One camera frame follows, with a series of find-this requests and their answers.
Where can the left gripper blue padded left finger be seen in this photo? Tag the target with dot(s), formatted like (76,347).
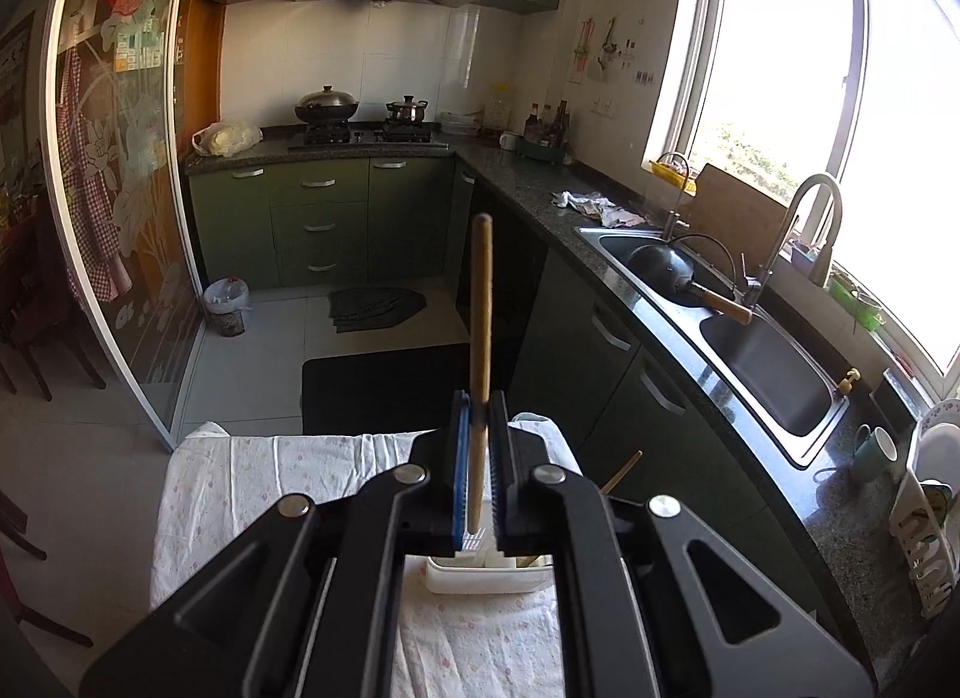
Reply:
(460,437)

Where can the left gripper dark padded right finger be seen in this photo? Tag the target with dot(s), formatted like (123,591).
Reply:
(503,478)

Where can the wooden chopstick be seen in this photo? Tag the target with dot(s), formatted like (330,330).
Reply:
(626,469)
(481,316)

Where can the white plastic utensil holder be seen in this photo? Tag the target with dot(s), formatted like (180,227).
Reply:
(480,568)

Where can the green lower cabinets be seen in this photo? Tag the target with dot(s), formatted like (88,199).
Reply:
(572,341)

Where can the dark floor mat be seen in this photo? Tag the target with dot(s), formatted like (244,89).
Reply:
(369,307)

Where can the crumpled dish rag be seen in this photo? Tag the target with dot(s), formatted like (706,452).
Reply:
(597,208)

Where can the small trash bin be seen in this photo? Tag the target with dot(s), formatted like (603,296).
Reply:
(227,302)

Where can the floral white tablecloth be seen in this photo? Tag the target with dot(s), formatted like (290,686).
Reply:
(446,645)

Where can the small steel faucet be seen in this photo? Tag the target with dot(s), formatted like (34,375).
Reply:
(673,168)

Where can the condiment bottles rack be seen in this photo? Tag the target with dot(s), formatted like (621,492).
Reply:
(546,139)

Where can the steel pot on stove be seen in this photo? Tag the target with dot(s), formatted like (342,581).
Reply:
(408,109)

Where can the gas stove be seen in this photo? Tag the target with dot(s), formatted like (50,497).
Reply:
(346,135)

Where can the stainless double sink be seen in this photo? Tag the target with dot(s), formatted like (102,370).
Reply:
(782,385)

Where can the black wok with lid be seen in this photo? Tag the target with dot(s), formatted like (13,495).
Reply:
(326,105)

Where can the wooden cutting board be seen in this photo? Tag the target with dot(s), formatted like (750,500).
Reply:
(739,215)

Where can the white plastic bag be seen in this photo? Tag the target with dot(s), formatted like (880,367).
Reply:
(226,139)

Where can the green mug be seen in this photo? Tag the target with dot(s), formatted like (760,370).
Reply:
(875,453)

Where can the red checkered apron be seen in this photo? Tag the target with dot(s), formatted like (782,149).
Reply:
(85,155)

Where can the glass sliding door with flowers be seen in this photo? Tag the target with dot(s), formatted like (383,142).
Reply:
(128,53)

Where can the white dish rack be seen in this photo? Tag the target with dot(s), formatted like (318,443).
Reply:
(924,517)

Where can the dark wooden chair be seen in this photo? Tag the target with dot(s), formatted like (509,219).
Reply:
(37,303)

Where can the window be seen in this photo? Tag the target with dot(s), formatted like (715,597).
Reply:
(847,111)

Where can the black pan wooden handle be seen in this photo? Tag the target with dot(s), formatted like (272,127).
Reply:
(660,267)

